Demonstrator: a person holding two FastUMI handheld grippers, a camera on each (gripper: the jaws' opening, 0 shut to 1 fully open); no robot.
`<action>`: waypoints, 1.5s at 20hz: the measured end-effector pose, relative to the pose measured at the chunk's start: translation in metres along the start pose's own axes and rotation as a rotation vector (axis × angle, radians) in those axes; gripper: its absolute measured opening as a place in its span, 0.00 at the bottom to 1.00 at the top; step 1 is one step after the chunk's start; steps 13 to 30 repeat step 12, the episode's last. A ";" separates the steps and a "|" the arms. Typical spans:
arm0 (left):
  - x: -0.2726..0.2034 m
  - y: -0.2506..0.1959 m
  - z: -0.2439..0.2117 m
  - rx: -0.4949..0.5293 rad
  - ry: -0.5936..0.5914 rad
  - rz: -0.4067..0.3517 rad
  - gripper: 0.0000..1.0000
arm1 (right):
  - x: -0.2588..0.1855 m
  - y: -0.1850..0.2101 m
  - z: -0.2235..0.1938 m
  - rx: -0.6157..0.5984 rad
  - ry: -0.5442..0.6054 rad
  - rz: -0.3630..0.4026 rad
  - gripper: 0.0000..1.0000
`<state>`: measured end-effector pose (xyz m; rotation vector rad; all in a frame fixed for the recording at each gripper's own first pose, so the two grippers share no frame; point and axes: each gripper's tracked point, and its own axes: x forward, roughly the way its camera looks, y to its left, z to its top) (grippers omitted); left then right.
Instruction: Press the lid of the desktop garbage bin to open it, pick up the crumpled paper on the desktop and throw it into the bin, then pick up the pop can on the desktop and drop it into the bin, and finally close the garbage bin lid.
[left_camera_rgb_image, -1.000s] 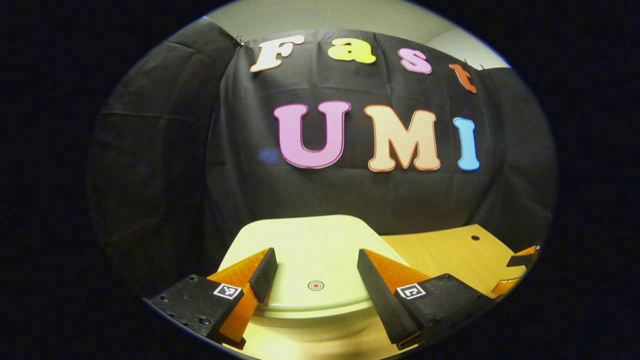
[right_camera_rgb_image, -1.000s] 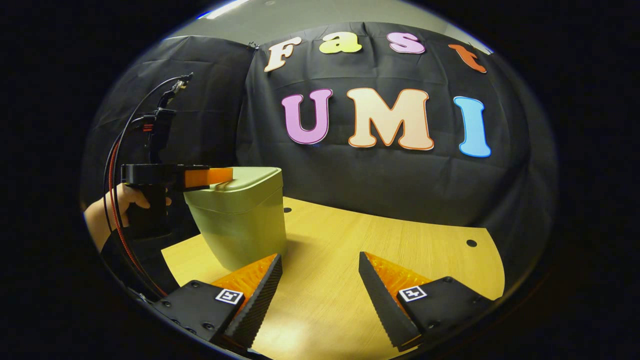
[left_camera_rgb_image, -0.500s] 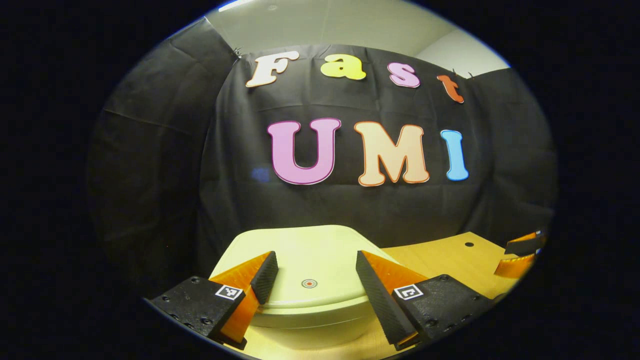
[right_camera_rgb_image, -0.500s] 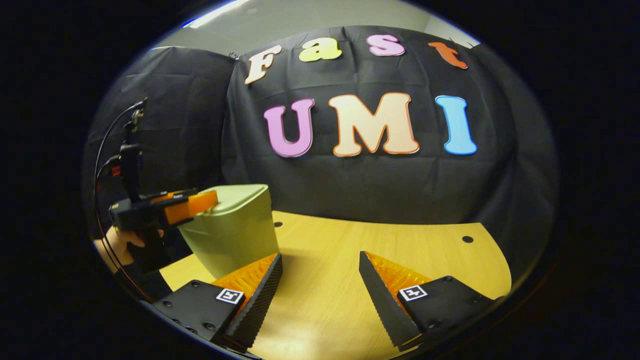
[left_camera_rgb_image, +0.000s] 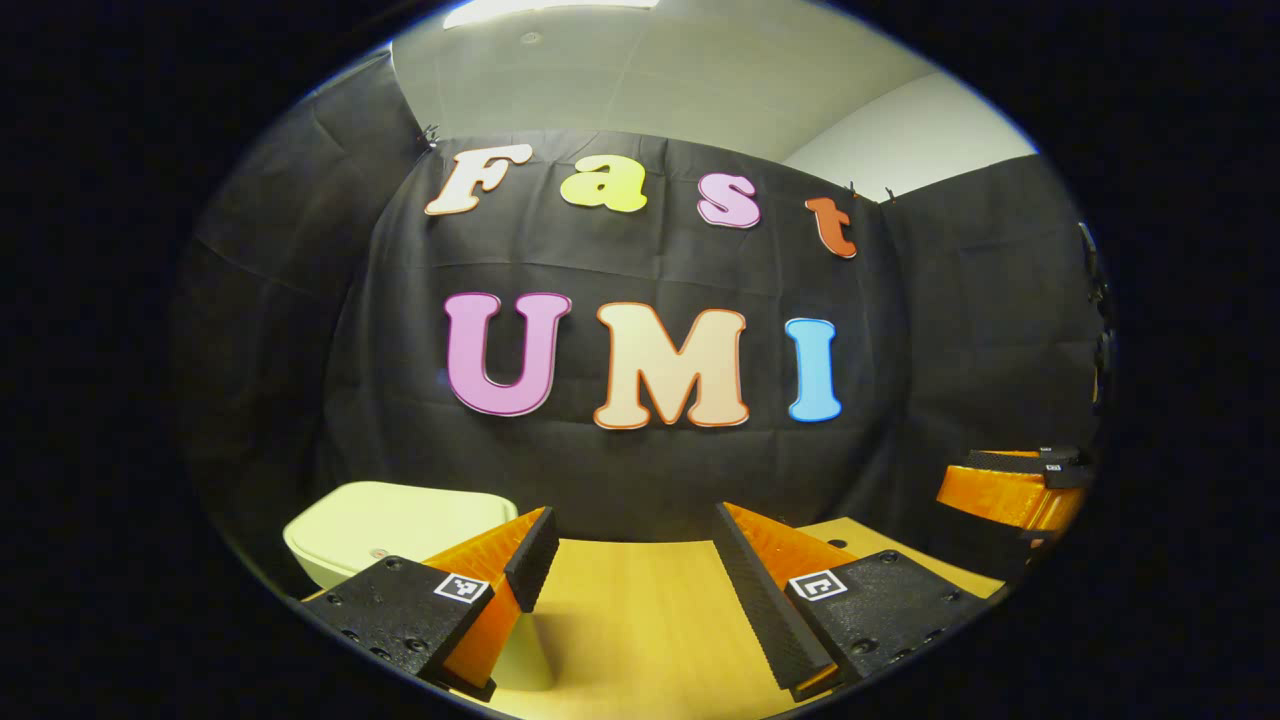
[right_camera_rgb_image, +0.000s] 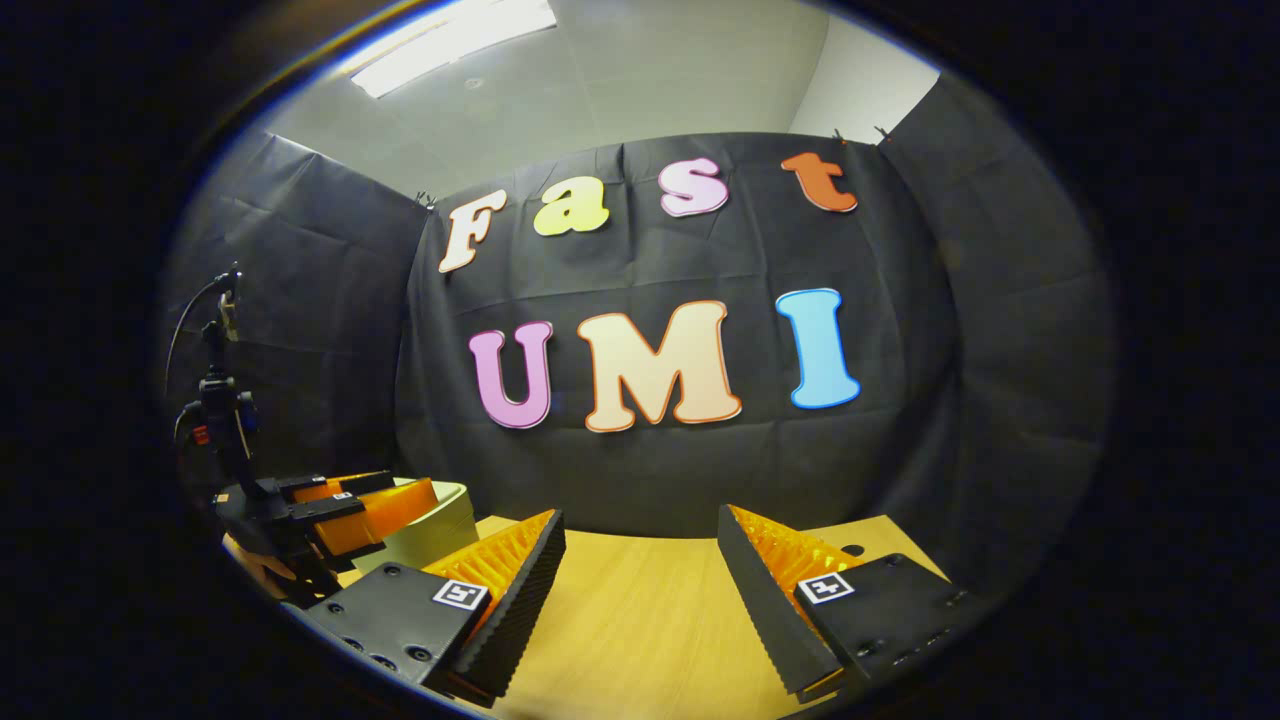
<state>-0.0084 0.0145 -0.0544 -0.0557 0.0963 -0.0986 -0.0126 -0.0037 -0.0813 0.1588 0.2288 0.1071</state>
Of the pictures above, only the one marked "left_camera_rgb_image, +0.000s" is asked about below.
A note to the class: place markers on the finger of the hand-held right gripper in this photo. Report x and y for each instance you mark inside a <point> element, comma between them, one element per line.
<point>1010,461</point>
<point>1068,478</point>

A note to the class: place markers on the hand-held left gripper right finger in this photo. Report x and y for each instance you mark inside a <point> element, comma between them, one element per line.
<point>765,610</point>

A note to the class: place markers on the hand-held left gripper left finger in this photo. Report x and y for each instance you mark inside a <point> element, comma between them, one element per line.
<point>535,560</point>

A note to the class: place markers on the green desktop garbage bin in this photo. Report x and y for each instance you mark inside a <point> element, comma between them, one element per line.
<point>390,520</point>

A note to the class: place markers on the wooden desktop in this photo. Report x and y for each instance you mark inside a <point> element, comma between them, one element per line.
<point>640,630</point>

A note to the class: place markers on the ceiling light panel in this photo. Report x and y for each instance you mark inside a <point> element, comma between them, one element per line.
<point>550,10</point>

